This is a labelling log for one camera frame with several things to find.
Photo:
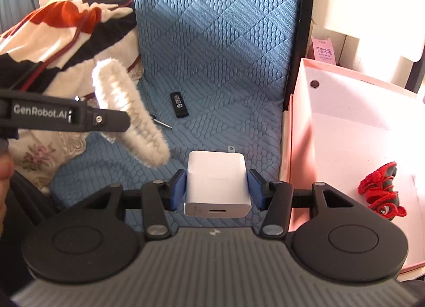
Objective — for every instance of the red white black blanket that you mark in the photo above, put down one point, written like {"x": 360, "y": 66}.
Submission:
{"x": 54, "y": 49}

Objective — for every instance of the person's left hand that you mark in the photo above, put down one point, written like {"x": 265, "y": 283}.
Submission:
{"x": 7, "y": 170}

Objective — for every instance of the beige floral lace cloth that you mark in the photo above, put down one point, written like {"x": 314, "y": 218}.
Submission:
{"x": 39, "y": 154}

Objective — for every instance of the black USB flash drive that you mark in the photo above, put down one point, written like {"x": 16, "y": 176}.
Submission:
{"x": 178, "y": 104}

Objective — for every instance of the blue textured sofa cover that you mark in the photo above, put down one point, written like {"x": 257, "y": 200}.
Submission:
{"x": 230, "y": 60}

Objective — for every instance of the yellow handle screwdriver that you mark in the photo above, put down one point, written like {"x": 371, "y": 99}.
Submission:
{"x": 159, "y": 122}

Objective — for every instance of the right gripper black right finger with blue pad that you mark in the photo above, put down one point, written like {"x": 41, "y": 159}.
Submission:
{"x": 276, "y": 199}

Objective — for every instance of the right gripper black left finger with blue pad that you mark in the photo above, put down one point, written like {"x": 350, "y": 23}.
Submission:
{"x": 158, "y": 197}

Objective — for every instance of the white USB-A charger cube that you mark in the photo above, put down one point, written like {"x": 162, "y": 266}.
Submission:
{"x": 216, "y": 185}

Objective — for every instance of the cream white cabinet panel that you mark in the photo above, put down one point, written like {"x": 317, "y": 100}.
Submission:
{"x": 397, "y": 24}

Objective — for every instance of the pink open shoebox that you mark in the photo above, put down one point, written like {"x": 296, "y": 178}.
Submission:
{"x": 341, "y": 125}

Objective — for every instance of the red toy figure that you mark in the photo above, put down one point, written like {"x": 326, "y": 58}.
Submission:
{"x": 378, "y": 190}

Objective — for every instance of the small pink product box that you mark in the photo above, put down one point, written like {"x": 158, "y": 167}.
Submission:
{"x": 323, "y": 50}

